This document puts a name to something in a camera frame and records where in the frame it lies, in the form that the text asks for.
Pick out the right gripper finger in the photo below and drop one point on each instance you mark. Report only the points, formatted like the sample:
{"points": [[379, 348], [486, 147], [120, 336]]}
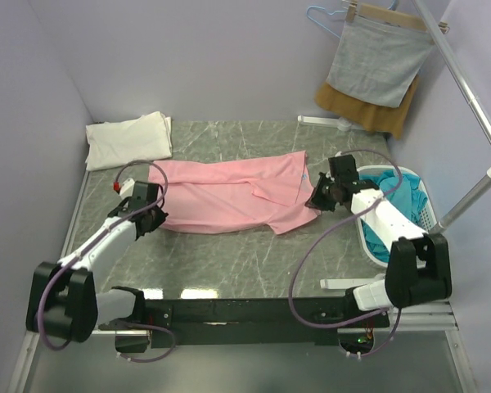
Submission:
{"points": [[319, 200], [324, 181]]}

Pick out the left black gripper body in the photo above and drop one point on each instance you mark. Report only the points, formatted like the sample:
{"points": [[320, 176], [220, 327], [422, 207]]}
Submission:
{"points": [[154, 206]]}

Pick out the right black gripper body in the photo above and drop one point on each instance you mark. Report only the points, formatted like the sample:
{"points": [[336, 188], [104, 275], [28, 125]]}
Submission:
{"points": [[336, 183]]}

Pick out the pink t shirt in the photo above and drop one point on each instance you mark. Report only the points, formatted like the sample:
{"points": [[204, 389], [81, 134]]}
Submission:
{"points": [[236, 195]]}

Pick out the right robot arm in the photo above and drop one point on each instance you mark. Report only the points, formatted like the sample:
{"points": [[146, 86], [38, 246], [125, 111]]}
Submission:
{"points": [[418, 270]]}

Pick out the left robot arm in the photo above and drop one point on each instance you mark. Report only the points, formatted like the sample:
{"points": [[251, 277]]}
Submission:
{"points": [[63, 300]]}

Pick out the folded white t shirt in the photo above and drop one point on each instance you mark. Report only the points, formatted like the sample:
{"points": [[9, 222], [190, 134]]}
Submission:
{"points": [[113, 145]]}

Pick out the teal t shirt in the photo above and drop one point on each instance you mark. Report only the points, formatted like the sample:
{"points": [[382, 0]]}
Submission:
{"points": [[410, 199]]}

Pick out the brown hanging cloth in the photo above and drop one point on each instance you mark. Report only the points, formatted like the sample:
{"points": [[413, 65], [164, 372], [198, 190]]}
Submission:
{"points": [[373, 118]]}

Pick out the white perforated laundry basket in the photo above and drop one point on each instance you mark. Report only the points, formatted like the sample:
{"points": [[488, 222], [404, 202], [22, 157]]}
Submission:
{"points": [[428, 219]]}

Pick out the grey hanging cloth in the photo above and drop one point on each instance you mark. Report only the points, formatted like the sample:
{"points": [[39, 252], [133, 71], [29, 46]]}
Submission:
{"points": [[376, 63]]}

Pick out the black base beam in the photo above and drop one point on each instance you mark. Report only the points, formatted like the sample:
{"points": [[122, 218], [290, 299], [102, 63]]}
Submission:
{"points": [[241, 321]]}

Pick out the metal clothes rack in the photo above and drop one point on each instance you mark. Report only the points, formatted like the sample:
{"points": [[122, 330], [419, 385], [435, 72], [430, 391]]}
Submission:
{"points": [[447, 131]]}

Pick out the wooden clip hanger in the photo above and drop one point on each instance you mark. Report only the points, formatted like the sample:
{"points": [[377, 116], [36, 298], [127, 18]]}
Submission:
{"points": [[383, 15]]}

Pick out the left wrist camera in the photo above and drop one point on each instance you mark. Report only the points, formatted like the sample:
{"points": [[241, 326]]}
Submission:
{"points": [[124, 189]]}

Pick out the aluminium rail frame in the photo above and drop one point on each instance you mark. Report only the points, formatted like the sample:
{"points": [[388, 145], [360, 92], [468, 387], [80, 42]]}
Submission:
{"points": [[433, 358]]}

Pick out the blue wire hanger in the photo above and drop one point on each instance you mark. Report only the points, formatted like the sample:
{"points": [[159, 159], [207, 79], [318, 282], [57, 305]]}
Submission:
{"points": [[324, 18]]}

